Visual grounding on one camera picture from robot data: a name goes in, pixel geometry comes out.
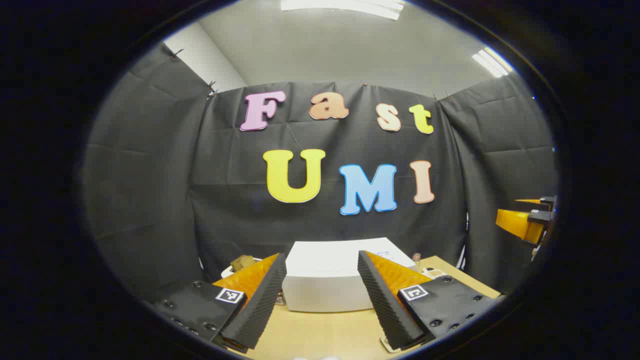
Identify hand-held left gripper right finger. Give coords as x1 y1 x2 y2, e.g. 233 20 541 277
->
356 250 501 353

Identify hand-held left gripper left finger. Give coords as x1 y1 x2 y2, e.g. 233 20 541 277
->
152 252 288 353

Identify white microwave oven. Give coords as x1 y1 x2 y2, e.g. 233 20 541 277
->
281 237 418 313

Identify brown toast slice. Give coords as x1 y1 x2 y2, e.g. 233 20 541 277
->
231 255 257 273

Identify white toaster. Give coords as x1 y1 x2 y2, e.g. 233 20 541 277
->
220 257 263 279

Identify small ceiling light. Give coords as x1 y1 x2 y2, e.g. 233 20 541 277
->
472 47 514 79

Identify black backdrop cloth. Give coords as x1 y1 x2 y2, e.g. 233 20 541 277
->
82 42 558 301

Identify large ceiling light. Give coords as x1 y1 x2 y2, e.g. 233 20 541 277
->
280 0 405 21

